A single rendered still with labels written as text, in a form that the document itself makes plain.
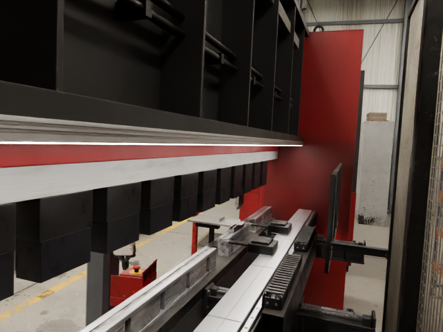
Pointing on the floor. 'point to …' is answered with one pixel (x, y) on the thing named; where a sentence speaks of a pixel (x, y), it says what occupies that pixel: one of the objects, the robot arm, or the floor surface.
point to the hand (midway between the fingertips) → (125, 265)
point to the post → (420, 165)
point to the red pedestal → (194, 238)
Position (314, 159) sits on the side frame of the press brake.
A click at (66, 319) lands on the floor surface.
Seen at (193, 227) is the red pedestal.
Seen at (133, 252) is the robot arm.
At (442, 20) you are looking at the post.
